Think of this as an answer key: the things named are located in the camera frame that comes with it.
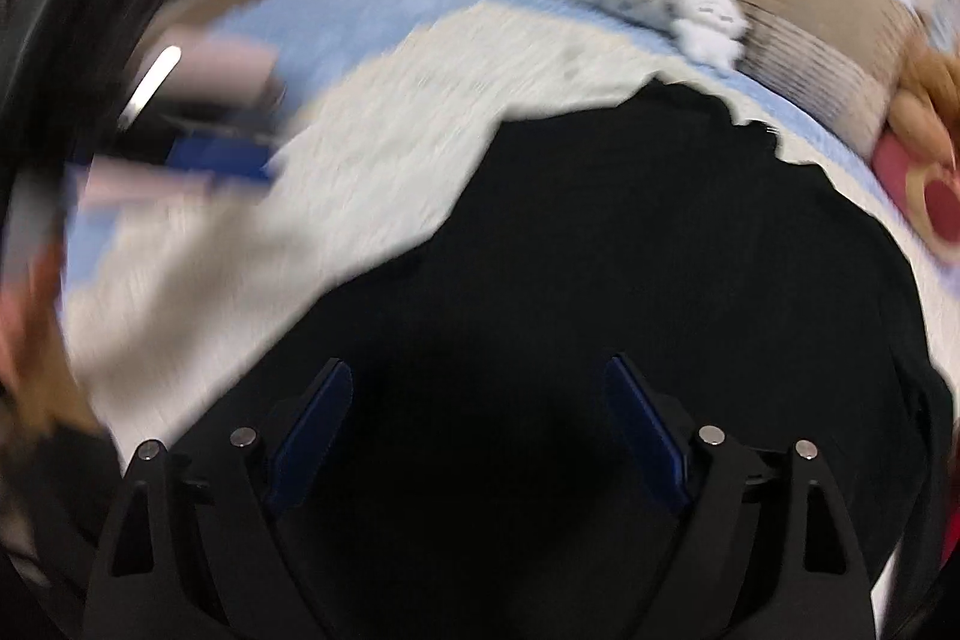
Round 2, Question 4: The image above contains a pink bear plush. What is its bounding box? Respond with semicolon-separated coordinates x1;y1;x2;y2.
871;133;958;266

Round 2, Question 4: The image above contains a light blue bed sheet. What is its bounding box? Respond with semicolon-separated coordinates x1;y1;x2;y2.
65;0;958;341

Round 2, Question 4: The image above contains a small white plush toy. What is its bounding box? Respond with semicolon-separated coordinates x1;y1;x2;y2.
667;0;748;73

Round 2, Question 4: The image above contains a beige patchwork pillow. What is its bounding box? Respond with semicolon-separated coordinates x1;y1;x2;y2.
736;0;921;159

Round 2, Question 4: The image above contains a brown bear plush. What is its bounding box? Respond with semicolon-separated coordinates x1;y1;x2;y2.
887;34;958;169

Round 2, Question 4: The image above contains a pink folded garment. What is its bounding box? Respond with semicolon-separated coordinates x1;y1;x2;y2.
76;26;286;211

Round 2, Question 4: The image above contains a black coat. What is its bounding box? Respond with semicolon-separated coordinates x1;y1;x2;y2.
179;81;953;638

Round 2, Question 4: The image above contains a cream eyelet blanket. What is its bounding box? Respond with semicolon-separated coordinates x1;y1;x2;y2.
62;0;960;453

